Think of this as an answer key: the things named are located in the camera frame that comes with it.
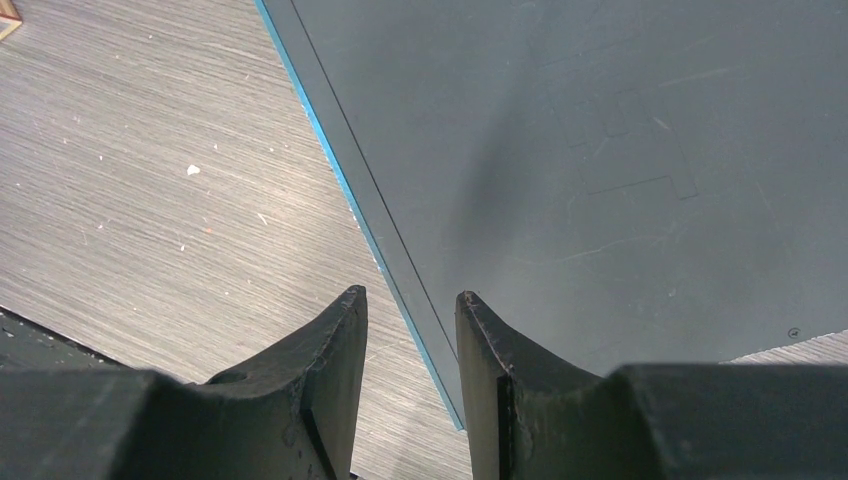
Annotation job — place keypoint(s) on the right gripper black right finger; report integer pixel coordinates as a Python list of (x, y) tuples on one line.
[(532, 415)]

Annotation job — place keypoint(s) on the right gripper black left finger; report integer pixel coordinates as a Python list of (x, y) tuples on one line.
[(287, 412)]

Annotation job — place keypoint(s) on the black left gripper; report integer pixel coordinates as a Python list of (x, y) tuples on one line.
[(28, 345)]

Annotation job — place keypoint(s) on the red white cigarette box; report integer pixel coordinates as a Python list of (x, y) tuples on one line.
[(9, 17)]

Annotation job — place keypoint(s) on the dark grey network switch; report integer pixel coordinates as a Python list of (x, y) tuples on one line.
[(622, 181)]

